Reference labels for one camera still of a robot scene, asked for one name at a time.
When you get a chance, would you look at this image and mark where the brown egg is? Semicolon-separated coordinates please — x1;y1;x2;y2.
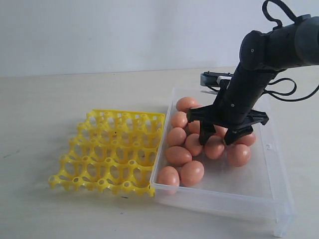
235;132;256;146
170;112;188;128
180;160;204;187
190;105;203;109
176;97;198;113
214;125;228;138
157;166;180;187
166;127;187;146
226;144;251;167
187;120;200;134
184;133;203;156
204;135;225;160
164;146;192;167

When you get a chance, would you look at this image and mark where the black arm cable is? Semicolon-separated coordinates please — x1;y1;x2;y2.
262;0;319;102

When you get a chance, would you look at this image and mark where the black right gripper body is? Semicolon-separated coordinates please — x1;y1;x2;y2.
187;64;278;130

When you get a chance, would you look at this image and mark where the yellow plastic egg tray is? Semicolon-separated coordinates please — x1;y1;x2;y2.
48;109;165;197

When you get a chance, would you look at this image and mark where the clear plastic bin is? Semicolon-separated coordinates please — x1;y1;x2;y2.
150;87;297;237

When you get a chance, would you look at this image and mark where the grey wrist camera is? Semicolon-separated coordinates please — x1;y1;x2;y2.
200;71;233;92

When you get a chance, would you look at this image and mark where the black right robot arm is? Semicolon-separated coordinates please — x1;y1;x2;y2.
187;15;319;145

